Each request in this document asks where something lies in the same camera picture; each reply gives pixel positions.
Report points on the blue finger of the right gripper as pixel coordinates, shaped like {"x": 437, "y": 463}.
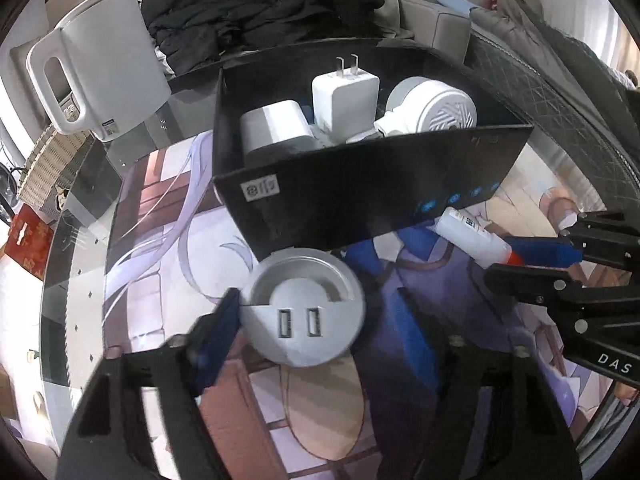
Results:
{"x": 545, "y": 289}
{"x": 563, "y": 252}

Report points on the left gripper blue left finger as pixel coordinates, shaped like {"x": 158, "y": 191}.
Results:
{"x": 108, "y": 437}

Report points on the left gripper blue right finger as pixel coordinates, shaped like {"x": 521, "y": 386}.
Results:
{"x": 496, "y": 417}

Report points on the white tube red cap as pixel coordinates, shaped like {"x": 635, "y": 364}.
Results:
{"x": 484, "y": 247}

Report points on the white round speaker device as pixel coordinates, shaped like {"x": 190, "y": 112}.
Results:
{"x": 418, "y": 104}

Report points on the white round usb dock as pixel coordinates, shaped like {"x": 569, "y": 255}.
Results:
{"x": 302, "y": 307}

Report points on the white wall charger plug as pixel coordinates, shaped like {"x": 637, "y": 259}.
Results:
{"x": 345, "y": 101}

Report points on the white labelled box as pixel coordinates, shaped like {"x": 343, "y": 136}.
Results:
{"x": 278, "y": 123}

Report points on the grey bed with quilt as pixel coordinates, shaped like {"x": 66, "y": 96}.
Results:
{"x": 580, "y": 103}

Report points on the red gift bag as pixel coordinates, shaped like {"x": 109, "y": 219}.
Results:
{"x": 29, "y": 242}

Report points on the black storage box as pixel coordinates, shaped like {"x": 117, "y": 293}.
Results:
{"x": 335, "y": 197}

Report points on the wicker basket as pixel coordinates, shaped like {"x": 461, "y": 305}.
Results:
{"x": 52, "y": 168}

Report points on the white electric kettle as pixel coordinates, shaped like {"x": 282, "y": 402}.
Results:
{"x": 108, "y": 59}

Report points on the black jacket pile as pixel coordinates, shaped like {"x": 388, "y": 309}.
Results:
{"x": 195, "y": 33}

